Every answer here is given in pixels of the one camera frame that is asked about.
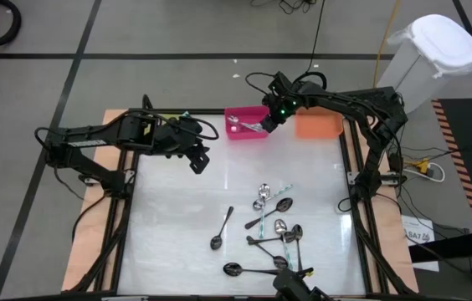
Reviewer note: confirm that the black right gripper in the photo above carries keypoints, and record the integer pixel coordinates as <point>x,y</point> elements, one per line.
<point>281,108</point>

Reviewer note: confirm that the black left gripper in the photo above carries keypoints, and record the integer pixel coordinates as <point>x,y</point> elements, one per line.
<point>179,136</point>

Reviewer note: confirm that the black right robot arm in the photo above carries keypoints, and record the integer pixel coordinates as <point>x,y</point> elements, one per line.
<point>345,102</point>

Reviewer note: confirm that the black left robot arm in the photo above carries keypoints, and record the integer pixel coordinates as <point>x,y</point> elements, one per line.
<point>93,142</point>

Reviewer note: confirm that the pink plastic bin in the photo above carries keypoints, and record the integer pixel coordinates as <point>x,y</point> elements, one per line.
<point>246,113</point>

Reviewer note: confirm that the orange plastic bin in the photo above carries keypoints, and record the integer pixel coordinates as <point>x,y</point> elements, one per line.
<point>319,123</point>

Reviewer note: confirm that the light wooden base board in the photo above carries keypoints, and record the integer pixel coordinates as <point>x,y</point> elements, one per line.
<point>93,226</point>

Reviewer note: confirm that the yellow plug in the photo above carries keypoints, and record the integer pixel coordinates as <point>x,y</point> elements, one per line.
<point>422,165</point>

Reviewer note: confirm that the white paper label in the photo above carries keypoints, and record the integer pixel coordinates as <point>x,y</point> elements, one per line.
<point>418,236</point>

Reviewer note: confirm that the hazard striped floor mat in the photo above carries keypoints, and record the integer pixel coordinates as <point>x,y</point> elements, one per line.
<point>458,121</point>

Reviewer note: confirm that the white lidded trash can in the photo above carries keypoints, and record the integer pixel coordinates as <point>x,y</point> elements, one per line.
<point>441,42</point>

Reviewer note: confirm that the black floor beam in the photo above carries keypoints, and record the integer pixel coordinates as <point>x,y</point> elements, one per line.
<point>453,248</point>

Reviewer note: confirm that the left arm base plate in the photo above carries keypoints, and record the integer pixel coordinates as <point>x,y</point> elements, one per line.
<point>89,180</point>

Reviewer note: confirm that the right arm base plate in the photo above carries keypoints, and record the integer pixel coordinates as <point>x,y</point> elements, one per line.
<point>386,178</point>

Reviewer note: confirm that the black mount block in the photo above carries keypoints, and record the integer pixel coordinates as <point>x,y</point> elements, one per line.
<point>292,286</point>

